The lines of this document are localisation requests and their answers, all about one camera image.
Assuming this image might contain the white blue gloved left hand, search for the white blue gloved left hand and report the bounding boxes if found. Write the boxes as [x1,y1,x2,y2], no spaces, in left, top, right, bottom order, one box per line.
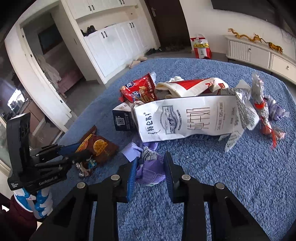
[14,187,53,219]

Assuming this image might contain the golden dragon ornament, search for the golden dragon ornament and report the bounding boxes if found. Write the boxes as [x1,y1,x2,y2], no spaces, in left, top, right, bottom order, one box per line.
[227,28,261,43]

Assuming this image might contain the beige slippers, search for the beige slippers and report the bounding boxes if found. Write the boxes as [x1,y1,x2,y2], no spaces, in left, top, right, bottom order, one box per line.
[128,56,147,69]

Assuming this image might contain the white wall cabinet unit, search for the white wall cabinet unit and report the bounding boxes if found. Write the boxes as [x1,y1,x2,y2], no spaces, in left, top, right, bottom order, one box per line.
[50,1,159,85]

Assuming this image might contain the small candy wrapper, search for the small candy wrapper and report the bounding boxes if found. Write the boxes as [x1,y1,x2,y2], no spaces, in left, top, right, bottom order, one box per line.
[75,158,97,178]

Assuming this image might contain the dark brown entrance door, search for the dark brown entrance door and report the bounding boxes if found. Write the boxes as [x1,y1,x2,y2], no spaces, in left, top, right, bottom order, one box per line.
[145,0,191,51]

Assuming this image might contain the white tv console cabinet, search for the white tv console cabinet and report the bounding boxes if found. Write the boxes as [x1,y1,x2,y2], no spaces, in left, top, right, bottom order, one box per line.
[225,35,295,84]

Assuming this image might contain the wall mounted black television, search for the wall mounted black television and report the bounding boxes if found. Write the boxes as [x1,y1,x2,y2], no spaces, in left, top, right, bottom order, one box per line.
[211,0,295,37]

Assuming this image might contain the silver red candy wrapper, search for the silver red candy wrapper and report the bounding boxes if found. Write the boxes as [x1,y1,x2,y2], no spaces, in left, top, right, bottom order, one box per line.
[251,72,285,148]

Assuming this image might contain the blue shaggy rug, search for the blue shaggy rug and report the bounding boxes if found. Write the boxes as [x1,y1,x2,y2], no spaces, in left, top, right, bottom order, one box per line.
[59,58,295,240]

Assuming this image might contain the golden tiger ornament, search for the golden tiger ornament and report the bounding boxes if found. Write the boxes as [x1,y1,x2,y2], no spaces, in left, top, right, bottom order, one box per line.
[261,38,283,54]

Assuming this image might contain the dark blue white carton box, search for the dark blue white carton box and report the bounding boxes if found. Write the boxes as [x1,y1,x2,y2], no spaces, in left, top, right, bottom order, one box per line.
[112,101,137,131]

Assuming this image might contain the red snack bag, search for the red snack bag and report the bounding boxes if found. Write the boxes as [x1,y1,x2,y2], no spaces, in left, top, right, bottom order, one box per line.
[119,72,157,103]

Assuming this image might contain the purple wrapper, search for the purple wrapper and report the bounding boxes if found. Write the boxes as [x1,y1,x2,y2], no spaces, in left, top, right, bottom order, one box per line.
[121,134,166,186]
[264,95,290,121]

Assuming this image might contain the large white paper bag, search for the large white paper bag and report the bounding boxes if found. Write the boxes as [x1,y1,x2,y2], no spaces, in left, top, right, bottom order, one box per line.
[131,80,259,152]

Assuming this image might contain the brown snack packet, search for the brown snack packet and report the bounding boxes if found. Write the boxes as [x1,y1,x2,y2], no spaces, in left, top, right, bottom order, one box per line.
[75,126,119,166]

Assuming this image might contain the red white shopping bag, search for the red white shopping bag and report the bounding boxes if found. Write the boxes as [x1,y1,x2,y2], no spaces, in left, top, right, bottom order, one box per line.
[190,34,212,59]

